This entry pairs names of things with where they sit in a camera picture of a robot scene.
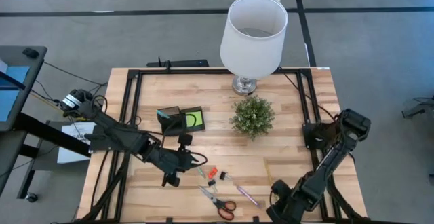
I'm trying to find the black mesh desk organizer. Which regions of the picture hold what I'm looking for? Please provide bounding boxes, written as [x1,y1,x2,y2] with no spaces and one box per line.
[156,105,207,137]

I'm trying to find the blue pad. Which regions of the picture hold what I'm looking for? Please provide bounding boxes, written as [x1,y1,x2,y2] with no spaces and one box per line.
[0,65,31,122]

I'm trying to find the green potted plant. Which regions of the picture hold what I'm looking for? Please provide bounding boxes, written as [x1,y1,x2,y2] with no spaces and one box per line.
[229,94,276,141]

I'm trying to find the black aluminium table frame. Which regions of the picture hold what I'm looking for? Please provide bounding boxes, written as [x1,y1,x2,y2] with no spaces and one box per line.
[76,68,370,224]

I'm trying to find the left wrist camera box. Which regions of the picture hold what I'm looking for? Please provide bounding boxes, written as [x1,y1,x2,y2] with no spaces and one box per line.
[161,171,181,188]

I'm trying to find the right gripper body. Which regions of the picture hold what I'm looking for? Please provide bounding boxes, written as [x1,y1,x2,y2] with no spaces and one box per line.
[266,179,308,224]

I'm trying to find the black power strip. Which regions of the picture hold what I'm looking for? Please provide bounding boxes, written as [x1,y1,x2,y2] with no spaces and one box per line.
[146,56,210,68]

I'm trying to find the black red scissors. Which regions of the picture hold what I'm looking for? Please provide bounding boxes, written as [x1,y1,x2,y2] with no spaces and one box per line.
[198,185,237,221]

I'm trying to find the grey side desk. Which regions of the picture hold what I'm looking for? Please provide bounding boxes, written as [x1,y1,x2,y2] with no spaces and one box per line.
[0,45,91,198]

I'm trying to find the green sticky note pad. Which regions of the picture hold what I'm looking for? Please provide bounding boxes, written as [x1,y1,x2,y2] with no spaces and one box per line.
[185,111,203,128]

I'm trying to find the white printed paper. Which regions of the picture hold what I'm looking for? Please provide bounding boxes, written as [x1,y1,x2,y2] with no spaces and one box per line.
[56,121,98,165]

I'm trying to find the white shade table lamp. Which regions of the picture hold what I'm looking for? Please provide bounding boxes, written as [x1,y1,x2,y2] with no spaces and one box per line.
[219,0,289,96]

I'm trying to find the small black desk object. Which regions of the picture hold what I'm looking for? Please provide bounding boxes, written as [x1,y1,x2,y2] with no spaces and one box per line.
[22,47,40,59]

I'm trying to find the clear purple pen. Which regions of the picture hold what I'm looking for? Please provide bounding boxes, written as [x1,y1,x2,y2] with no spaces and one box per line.
[236,185,261,208]

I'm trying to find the black table cable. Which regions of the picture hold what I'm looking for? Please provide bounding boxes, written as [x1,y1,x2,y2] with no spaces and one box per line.
[277,67,340,122]

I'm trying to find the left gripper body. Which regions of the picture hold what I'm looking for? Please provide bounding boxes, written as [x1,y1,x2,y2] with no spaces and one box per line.
[169,134,199,174]

